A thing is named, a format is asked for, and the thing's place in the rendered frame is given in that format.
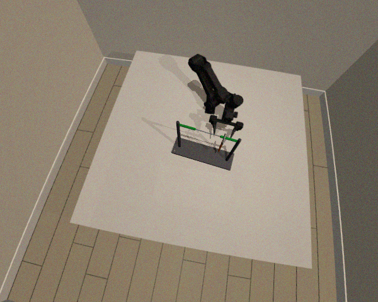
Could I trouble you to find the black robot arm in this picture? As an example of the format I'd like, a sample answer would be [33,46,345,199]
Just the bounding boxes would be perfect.
[188,54,243,121]

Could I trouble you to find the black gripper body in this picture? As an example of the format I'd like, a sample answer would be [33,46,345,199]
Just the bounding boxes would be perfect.
[209,108,243,130]

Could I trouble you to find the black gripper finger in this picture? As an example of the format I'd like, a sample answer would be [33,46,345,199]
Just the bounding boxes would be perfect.
[211,120,217,134]
[231,126,241,138]

